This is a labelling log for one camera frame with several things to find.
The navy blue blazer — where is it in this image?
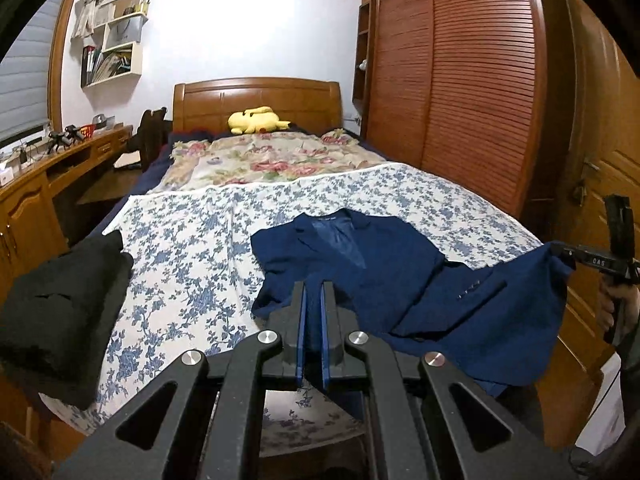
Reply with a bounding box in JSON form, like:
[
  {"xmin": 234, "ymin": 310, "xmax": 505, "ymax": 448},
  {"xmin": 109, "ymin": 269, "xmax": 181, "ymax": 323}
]
[{"xmin": 250, "ymin": 209, "xmax": 576, "ymax": 421}]

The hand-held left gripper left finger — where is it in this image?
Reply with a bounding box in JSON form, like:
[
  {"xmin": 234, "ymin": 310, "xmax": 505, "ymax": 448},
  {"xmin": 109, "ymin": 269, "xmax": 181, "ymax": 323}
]
[{"xmin": 52, "ymin": 280, "xmax": 307, "ymax": 480}]

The yellow plush toy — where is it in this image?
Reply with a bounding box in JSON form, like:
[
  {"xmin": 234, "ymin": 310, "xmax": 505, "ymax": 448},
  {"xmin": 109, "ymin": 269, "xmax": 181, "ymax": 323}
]
[{"xmin": 228, "ymin": 106, "xmax": 292, "ymax": 136}]

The white hanging cloth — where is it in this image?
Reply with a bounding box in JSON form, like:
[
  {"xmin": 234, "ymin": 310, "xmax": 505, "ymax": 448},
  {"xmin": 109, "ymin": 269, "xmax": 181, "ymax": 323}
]
[{"xmin": 70, "ymin": 0, "xmax": 122, "ymax": 41}]

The wooden door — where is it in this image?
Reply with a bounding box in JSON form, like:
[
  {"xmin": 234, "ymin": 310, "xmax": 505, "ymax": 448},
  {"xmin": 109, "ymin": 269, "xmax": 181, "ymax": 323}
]
[{"xmin": 540, "ymin": 0, "xmax": 640, "ymax": 386}]

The wooden window frame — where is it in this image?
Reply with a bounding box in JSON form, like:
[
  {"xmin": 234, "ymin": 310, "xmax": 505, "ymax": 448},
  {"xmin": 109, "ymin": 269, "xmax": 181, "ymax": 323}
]
[{"xmin": 47, "ymin": 0, "xmax": 88, "ymax": 133}]

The folded black garment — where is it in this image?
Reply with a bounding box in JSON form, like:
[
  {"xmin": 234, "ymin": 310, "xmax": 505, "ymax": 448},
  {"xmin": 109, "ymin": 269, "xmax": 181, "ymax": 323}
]
[{"xmin": 0, "ymin": 230, "xmax": 135, "ymax": 411}]

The white bag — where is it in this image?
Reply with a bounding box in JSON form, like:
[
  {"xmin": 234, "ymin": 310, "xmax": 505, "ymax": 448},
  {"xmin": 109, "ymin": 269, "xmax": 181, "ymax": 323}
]
[{"xmin": 574, "ymin": 354, "xmax": 627, "ymax": 461}]

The metal door handle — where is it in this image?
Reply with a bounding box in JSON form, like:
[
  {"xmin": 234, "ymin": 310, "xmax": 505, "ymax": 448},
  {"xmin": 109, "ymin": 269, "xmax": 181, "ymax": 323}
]
[{"xmin": 574, "ymin": 160, "xmax": 602, "ymax": 207}]

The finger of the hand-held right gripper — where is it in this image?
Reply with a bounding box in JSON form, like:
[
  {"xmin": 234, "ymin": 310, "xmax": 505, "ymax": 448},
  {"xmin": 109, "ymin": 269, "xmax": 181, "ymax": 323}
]
[{"xmin": 552, "ymin": 241, "xmax": 581, "ymax": 268}]

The wooden desk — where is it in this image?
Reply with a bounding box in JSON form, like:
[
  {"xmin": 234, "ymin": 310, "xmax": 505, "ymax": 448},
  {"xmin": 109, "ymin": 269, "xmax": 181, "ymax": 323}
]
[{"xmin": 0, "ymin": 125, "xmax": 134, "ymax": 281}]

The person's right hand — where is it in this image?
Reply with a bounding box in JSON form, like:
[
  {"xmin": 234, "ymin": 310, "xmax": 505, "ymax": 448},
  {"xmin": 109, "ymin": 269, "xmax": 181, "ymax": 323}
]
[{"xmin": 598, "ymin": 282, "xmax": 619, "ymax": 335}]

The grey window blind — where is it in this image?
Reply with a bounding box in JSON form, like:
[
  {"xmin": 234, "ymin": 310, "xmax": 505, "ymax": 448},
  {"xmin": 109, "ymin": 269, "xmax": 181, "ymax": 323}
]
[{"xmin": 0, "ymin": 0, "xmax": 67, "ymax": 142}]

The pink floral quilt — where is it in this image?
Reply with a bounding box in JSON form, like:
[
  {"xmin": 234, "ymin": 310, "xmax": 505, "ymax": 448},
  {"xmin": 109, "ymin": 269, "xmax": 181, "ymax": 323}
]
[{"xmin": 150, "ymin": 129, "xmax": 388, "ymax": 195}]

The wooden bed headboard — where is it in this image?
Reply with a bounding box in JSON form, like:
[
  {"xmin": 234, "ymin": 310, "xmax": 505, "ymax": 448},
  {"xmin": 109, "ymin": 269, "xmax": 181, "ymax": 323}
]
[{"xmin": 172, "ymin": 77, "xmax": 344, "ymax": 136}]

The wooden louvred wardrobe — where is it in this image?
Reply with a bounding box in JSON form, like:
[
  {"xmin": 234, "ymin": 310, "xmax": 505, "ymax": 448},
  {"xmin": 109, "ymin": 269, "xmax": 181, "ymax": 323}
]
[{"xmin": 352, "ymin": 0, "xmax": 551, "ymax": 221}]

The blue floral bed sheet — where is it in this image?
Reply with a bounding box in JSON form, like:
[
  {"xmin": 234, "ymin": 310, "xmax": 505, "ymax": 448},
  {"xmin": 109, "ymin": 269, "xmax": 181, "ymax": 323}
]
[{"xmin": 40, "ymin": 162, "xmax": 546, "ymax": 461}]

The white wall shelf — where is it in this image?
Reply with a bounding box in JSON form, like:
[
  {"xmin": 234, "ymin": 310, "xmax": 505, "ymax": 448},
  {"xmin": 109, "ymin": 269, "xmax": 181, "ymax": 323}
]
[{"xmin": 80, "ymin": 0, "xmax": 150, "ymax": 88}]

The black device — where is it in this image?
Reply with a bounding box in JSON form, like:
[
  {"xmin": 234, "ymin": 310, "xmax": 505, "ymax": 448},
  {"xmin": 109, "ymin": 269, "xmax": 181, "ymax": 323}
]
[{"xmin": 47, "ymin": 127, "xmax": 86, "ymax": 154}]

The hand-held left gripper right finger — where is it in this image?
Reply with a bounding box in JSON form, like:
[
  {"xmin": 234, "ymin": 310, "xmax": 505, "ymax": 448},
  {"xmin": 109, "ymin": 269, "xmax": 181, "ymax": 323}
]
[{"xmin": 320, "ymin": 280, "xmax": 581, "ymax": 480}]

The dark wooden chair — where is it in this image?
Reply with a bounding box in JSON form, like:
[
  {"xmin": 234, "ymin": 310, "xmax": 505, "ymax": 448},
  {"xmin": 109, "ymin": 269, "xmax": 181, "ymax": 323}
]
[{"xmin": 115, "ymin": 106, "xmax": 169, "ymax": 171}]

